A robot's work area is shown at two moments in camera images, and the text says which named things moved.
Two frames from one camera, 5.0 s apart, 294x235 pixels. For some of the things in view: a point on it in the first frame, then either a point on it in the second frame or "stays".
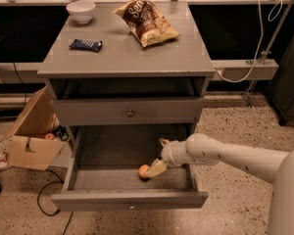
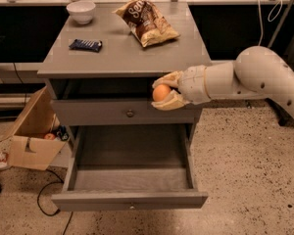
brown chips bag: [146, 21] stays
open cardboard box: [28, 148] stays
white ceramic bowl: [81, 11] stays
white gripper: [169, 154] to [192, 83]
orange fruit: [143, 169] to [160, 92]
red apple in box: [49, 136] stays
